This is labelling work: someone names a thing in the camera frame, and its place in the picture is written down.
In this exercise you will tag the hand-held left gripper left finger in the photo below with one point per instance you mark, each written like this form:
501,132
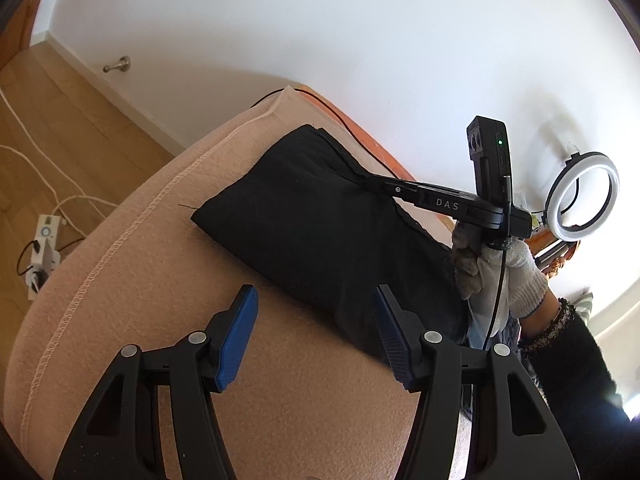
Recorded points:
239,336

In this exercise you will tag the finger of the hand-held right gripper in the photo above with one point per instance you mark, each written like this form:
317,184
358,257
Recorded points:
395,190

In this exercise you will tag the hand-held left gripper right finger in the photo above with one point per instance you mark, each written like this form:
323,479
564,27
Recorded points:
392,341

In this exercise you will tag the black pants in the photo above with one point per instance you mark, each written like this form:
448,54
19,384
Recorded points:
320,240

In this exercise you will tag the person's right forearm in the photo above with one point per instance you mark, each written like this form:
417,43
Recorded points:
575,365

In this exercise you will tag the person's right hand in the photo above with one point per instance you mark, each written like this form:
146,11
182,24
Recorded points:
520,272

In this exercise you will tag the wooden furniture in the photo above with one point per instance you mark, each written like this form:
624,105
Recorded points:
550,255

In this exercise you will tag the peach blanket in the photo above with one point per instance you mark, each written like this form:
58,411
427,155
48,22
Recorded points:
150,270

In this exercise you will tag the striped cloth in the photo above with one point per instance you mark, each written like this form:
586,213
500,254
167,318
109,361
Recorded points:
584,306

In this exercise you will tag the white power strip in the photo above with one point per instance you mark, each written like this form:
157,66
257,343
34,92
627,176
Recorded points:
44,245

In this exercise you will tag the white baseboard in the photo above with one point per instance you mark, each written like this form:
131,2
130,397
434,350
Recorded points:
115,95

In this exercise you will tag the metal door stop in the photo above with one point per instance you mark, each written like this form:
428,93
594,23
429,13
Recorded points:
119,64

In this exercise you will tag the wooden door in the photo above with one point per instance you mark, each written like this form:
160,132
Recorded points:
22,20

